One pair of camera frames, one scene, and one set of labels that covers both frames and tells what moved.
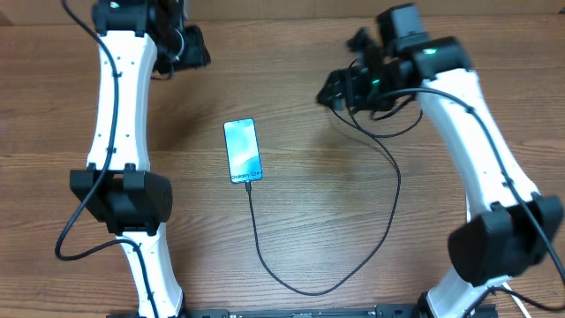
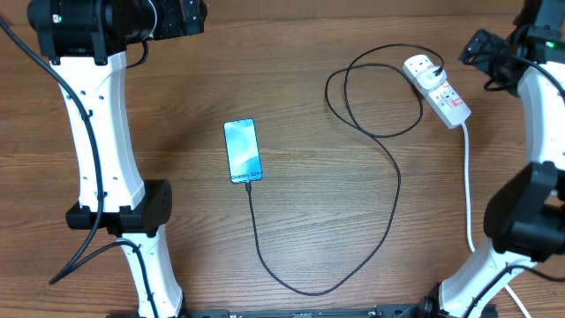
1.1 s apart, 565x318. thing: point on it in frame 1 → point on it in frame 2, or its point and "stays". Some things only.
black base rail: (381, 311) stays
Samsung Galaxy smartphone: (243, 150) stays
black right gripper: (354, 80) → (488, 46)
